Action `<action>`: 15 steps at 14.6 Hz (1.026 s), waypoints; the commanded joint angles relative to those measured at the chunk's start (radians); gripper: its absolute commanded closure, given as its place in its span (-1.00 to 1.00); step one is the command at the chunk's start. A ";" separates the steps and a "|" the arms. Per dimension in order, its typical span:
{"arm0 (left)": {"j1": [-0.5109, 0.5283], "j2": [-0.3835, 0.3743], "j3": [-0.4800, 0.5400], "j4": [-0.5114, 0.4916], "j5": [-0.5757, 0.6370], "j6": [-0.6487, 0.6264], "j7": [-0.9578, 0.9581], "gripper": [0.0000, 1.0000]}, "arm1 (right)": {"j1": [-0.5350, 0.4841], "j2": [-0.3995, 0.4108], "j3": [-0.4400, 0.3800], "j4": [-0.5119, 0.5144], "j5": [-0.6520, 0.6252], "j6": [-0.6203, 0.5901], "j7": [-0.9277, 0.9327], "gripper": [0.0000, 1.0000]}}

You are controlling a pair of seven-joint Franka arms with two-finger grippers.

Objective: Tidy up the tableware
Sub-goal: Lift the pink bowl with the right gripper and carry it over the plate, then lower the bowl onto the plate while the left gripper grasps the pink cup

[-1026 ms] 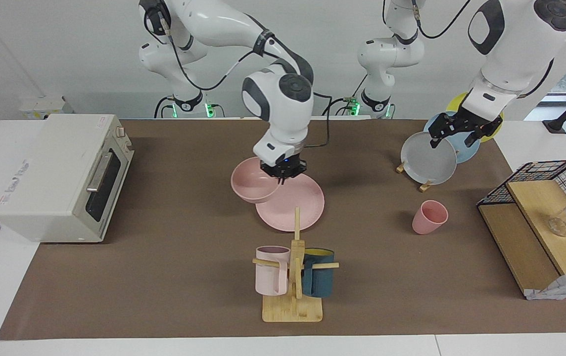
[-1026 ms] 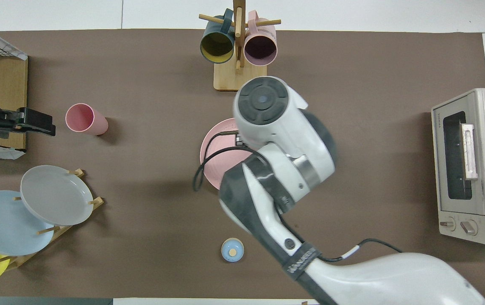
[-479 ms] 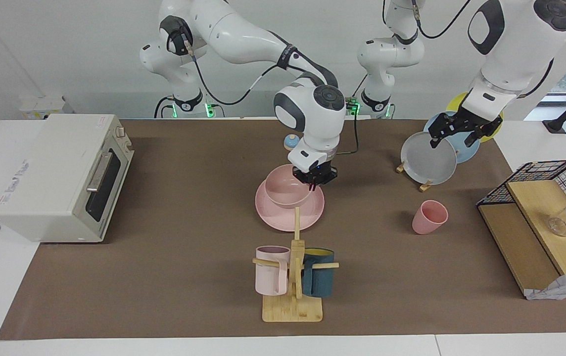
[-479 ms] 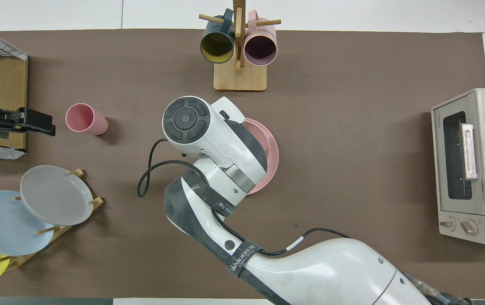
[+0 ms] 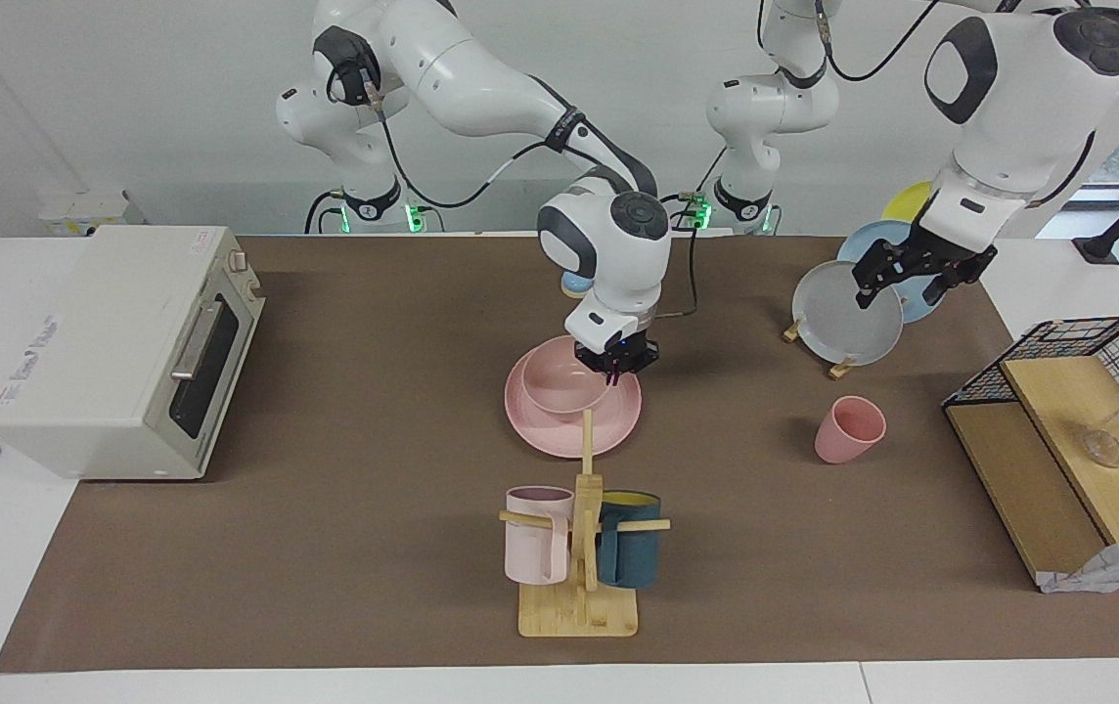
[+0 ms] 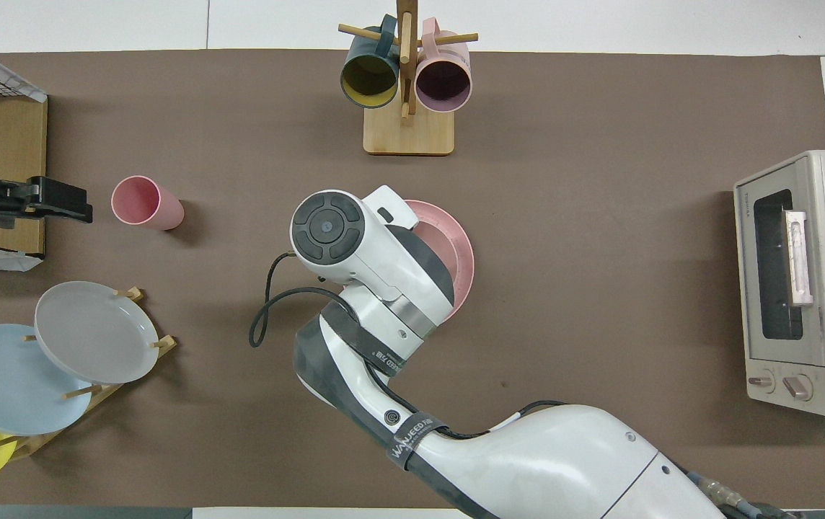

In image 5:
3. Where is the light blue plate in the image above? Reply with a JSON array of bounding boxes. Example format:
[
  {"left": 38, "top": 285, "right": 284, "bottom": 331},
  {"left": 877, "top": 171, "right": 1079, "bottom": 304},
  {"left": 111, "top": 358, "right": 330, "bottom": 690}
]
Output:
[{"left": 835, "top": 220, "right": 947, "bottom": 324}]

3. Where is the dark teal mug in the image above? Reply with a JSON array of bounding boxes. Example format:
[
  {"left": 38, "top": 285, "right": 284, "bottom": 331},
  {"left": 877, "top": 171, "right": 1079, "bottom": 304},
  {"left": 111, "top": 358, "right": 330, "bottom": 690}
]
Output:
[{"left": 597, "top": 491, "right": 663, "bottom": 590}]

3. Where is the beige toaster oven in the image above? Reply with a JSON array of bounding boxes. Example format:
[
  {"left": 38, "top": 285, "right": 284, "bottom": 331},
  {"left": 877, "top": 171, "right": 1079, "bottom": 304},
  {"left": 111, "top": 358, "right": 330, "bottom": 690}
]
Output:
[{"left": 0, "top": 225, "right": 267, "bottom": 480}]

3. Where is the yellow plate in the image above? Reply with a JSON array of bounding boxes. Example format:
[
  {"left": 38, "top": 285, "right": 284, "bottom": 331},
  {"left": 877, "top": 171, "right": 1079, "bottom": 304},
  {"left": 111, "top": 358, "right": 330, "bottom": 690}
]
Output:
[{"left": 880, "top": 180, "right": 937, "bottom": 224}]

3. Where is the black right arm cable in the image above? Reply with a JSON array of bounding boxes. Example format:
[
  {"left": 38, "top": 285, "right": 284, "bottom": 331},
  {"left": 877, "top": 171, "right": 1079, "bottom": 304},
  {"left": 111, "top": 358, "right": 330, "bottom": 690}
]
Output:
[{"left": 325, "top": 59, "right": 707, "bottom": 319}]

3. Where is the white marbled panel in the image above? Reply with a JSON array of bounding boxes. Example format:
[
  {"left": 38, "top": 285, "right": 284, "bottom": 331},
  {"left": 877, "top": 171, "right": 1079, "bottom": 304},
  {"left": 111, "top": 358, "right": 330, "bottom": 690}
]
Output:
[{"left": 1039, "top": 531, "right": 1119, "bottom": 594}]

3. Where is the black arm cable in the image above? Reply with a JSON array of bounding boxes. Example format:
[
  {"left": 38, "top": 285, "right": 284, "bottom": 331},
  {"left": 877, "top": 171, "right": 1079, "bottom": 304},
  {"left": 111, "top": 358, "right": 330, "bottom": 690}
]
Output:
[
  {"left": 325, "top": 59, "right": 707, "bottom": 319},
  {"left": 755, "top": 0, "right": 1119, "bottom": 211}
]

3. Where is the wire and wood shelf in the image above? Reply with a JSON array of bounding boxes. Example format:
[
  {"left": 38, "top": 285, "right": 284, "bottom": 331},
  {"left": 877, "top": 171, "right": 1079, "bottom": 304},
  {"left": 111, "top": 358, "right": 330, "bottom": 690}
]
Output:
[{"left": 943, "top": 315, "right": 1119, "bottom": 593}]

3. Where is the wooden plate rack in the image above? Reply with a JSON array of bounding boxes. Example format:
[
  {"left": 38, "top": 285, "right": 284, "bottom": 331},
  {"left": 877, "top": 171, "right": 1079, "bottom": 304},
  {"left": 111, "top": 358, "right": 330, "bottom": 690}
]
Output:
[{"left": 783, "top": 318, "right": 859, "bottom": 380}]

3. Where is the pink speckled plate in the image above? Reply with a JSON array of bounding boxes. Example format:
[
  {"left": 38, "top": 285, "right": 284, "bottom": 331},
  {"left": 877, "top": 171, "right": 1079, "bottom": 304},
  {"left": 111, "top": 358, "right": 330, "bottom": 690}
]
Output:
[{"left": 505, "top": 337, "right": 643, "bottom": 459}]

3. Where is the pink tumbler cup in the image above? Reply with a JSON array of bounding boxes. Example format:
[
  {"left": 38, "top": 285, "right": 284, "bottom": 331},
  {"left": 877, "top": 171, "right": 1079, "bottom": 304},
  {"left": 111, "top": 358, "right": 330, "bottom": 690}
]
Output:
[{"left": 814, "top": 395, "right": 887, "bottom": 464}]

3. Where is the small white box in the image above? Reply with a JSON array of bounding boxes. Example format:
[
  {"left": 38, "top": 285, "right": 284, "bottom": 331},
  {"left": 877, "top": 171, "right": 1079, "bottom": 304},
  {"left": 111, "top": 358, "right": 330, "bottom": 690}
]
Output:
[{"left": 39, "top": 191, "right": 130, "bottom": 238}]

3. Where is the grey plate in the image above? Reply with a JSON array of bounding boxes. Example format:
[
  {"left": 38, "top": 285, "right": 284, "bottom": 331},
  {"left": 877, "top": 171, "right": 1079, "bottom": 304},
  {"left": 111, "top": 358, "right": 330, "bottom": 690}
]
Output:
[{"left": 792, "top": 260, "right": 905, "bottom": 367}]

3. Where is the black velcro cable strap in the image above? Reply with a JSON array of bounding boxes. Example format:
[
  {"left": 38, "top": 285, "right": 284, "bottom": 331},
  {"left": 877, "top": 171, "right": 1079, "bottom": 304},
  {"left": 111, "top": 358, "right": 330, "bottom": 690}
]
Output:
[{"left": 545, "top": 110, "right": 588, "bottom": 155}]

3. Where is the pink mug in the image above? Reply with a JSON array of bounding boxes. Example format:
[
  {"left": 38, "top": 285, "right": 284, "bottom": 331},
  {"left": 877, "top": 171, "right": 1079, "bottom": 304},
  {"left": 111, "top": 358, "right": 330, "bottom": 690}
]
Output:
[{"left": 504, "top": 486, "right": 575, "bottom": 586}]

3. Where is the wooden mug tree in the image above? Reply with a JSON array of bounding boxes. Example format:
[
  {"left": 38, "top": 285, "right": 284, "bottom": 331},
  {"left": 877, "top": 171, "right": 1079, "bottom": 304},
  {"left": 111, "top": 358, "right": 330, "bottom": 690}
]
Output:
[{"left": 499, "top": 409, "right": 670, "bottom": 638}]

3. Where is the pink bowl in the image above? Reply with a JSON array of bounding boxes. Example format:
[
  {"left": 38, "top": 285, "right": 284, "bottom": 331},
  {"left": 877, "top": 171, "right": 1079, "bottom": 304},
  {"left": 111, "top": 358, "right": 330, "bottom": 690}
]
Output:
[{"left": 521, "top": 349, "right": 611, "bottom": 416}]

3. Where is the brown table mat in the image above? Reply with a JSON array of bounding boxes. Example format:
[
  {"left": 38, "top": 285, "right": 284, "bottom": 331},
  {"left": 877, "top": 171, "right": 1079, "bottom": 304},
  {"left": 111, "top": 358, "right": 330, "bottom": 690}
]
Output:
[{"left": 0, "top": 235, "right": 1119, "bottom": 674}]

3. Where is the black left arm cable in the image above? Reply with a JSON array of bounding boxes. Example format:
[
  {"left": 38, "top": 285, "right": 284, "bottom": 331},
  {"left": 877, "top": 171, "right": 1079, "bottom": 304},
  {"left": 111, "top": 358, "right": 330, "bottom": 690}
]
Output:
[{"left": 755, "top": 0, "right": 1119, "bottom": 211}]

